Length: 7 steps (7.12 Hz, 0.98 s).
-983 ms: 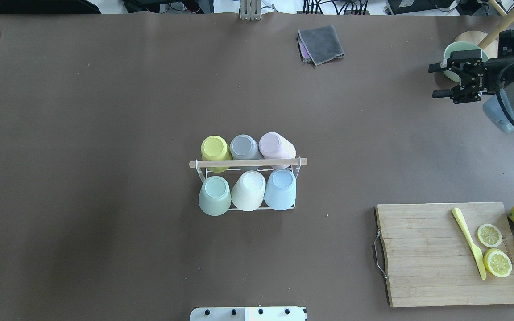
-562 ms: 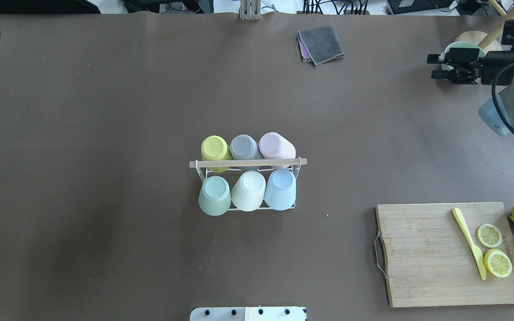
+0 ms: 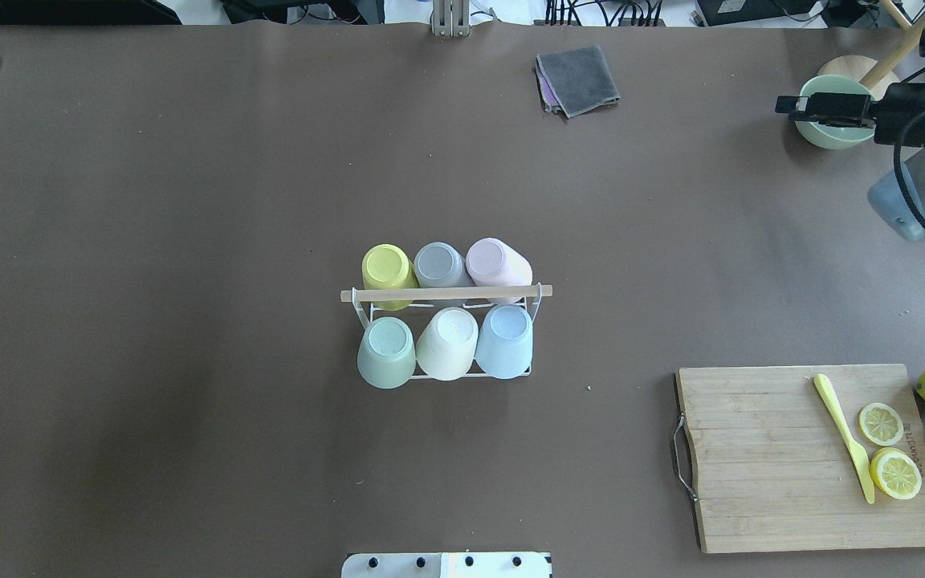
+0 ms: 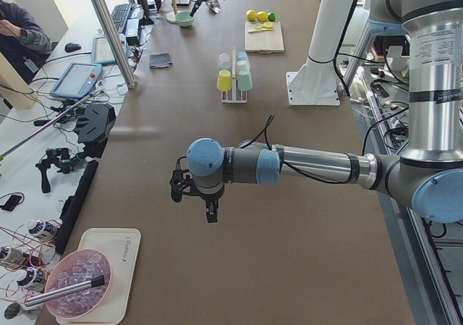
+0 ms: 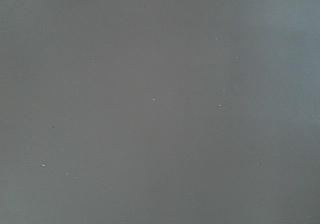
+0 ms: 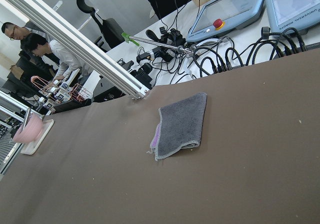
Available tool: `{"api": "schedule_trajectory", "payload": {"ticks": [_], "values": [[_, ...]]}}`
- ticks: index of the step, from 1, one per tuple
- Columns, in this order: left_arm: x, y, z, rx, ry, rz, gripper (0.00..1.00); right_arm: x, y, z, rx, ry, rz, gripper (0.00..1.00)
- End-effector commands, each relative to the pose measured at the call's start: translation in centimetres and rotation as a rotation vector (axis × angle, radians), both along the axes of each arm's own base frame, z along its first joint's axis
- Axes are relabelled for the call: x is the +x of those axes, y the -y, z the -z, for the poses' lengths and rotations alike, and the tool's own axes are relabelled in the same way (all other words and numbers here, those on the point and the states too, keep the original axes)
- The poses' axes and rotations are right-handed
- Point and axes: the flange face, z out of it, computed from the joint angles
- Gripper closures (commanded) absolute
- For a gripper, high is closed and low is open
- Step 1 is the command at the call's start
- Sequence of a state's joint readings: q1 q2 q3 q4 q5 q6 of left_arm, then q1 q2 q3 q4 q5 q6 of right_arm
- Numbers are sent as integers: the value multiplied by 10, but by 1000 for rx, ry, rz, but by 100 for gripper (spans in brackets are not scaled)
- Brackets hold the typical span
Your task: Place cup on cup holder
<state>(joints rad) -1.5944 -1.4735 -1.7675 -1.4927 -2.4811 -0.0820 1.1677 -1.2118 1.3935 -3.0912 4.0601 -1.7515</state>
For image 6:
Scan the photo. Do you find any blue teach pendant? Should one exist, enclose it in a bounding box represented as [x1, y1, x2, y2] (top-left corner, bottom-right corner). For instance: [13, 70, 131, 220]
[265, 0, 320, 32]
[186, 0, 264, 42]

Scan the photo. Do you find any beige tray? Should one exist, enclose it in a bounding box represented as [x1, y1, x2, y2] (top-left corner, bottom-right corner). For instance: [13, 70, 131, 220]
[20, 119, 55, 155]

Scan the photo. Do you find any grey folded cloth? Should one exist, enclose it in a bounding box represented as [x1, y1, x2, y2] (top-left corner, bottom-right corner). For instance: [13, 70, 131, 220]
[148, 92, 207, 161]

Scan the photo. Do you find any pink bowl with ice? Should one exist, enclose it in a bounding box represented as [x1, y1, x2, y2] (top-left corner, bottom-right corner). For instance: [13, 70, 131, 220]
[12, 113, 43, 143]

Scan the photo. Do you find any metal rod green tip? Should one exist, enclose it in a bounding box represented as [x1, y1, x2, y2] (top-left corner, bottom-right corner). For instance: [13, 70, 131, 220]
[121, 32, 196, 57]

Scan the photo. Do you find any person in white shirt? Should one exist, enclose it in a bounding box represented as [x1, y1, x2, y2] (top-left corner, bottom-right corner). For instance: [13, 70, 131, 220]
[21, 33, 93, 85]

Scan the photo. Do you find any black office chair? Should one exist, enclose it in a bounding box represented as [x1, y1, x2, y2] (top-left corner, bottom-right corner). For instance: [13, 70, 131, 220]
[76, 0, 125, 48]

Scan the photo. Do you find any copper wire bottle rack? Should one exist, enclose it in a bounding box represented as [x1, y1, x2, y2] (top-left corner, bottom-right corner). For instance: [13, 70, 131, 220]
[30, 76, 91, 109]

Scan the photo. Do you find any metal muddler in bowl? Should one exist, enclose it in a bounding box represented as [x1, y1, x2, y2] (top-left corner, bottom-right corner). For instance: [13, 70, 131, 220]
[21, 108, 32, 131]

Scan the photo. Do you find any aluminium frame post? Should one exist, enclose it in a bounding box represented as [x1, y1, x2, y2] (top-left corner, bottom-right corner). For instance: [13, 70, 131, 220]
[6, 0, 149, 99]

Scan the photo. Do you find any person with glasses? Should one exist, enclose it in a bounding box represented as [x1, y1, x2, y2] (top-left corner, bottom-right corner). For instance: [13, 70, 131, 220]
[1, 21, 50, 40]

